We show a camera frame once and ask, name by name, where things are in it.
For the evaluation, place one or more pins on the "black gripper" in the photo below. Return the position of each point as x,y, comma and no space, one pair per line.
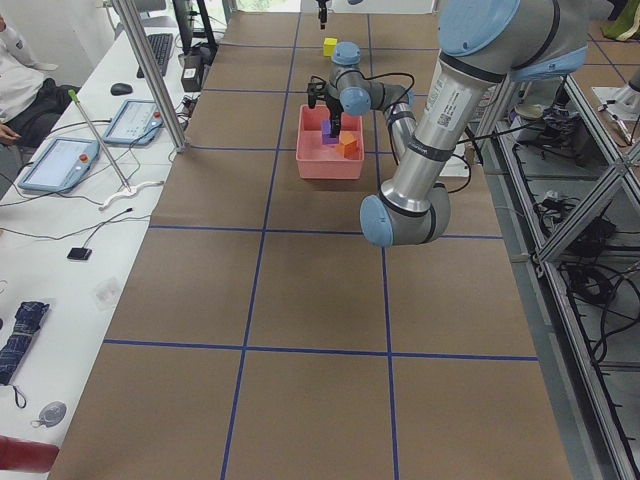
333,106

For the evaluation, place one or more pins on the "yellow foam block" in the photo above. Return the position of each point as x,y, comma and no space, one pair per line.
329,45

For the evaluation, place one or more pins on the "purple foam block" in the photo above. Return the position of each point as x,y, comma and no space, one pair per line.
326,133

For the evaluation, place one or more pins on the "orange foam block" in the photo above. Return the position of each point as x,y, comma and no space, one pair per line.
348,145

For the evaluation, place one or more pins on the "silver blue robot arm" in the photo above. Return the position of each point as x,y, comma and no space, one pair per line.
480,44

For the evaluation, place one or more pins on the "pink plastic bin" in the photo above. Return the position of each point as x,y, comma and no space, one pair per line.
322,162

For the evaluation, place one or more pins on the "black label printer box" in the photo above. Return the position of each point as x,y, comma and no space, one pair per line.
196,65

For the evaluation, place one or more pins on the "black keyboard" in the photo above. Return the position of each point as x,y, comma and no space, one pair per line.
161,45

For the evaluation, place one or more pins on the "far blue teach pendant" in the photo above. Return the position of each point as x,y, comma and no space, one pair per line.
136,123

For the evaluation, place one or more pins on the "blue teach pendant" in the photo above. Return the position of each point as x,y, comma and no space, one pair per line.
61,165
136,123

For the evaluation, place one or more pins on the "black computer mouse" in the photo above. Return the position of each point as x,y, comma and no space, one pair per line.
121,89

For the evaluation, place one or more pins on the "pink metal rod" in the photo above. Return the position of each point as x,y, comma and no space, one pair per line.
128,189

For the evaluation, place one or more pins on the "near blue teach pendant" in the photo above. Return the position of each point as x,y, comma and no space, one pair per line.
61,165

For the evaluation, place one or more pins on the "person in white shirt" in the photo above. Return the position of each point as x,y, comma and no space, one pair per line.
31,102

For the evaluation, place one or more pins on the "small black device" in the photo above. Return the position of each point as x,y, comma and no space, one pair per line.
79,254

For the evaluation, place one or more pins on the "folded blue umbrella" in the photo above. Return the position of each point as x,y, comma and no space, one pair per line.
28,319

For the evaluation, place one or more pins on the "grey round tag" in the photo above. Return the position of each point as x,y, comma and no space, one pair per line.
50,415

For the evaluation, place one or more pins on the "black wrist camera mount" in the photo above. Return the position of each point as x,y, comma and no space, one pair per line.
316,91

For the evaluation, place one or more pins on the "aluminium frame post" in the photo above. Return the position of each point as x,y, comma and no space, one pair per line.
130,19

